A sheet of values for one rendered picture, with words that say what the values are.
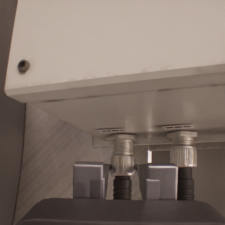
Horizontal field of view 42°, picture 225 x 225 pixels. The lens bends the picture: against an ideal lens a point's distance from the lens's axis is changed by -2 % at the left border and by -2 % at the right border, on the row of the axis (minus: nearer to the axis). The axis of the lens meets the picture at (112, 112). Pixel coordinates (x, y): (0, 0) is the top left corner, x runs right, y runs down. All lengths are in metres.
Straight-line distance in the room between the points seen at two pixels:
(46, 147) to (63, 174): 0.03
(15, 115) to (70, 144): 0.05
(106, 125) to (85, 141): 0.07
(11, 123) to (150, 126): 0.13
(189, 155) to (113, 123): 0.05
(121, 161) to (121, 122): 0.03
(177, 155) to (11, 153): 0.13
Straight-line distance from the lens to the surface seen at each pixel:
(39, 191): 0.24
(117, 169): 0.17
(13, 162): 0.25
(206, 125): 0.16
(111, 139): 0.18
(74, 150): 0.23
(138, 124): 0.15
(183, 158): 0.17
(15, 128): 0.25
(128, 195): 0.18
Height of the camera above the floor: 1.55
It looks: 4 degrees down
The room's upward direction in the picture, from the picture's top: 45 degrees clockwise
